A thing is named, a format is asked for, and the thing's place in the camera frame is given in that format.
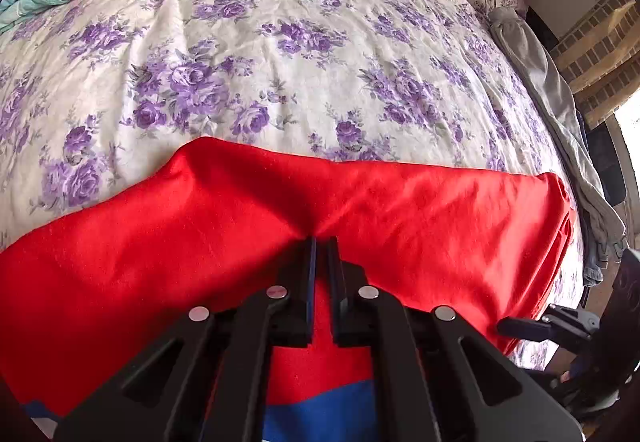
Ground purple floral bed sheet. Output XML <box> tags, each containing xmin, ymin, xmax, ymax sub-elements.
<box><xmin>0</xmin><ymin>0</ymin><xmax>586</xmax><ymax>373</ymax></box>

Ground red blue white pants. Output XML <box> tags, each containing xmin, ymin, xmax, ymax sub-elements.
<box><xmin>1</xmin><ymin>139</ymin><xmax>574</xmax><ymax>441</ymax></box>

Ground grey garment on bed edge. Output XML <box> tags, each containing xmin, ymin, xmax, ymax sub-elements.
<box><xmin>489</xmin><ymin>8</ymin><xmax>628</xmax><ymax>287</ymax></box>

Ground brick pattern wall panel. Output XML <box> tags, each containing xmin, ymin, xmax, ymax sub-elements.
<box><xmin>551</xmin><ymin>0</ymin><xmax>640</xmax><ymax>129</ymax></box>

